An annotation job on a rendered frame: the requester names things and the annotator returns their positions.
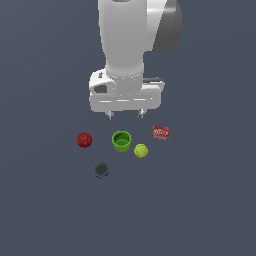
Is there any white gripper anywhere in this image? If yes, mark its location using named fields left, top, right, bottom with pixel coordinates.
left=88, top=68, right=166, bottom=121

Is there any green cup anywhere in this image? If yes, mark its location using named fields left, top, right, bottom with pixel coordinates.
left=111, top=130, right=133, bottom=153

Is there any red printed box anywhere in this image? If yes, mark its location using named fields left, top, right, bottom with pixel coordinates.
left=151, top=125, right=170, bottom=141

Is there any yellow tennis ball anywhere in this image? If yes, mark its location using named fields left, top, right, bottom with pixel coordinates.
left=133, top=143, right=149, bottom=159

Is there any red apple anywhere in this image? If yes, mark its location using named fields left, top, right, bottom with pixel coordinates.
left=76, top=131, right=93, bottom=149

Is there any dark grey round can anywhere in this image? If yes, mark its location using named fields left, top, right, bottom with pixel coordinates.
left=93, top=161, right=110, bottom=179

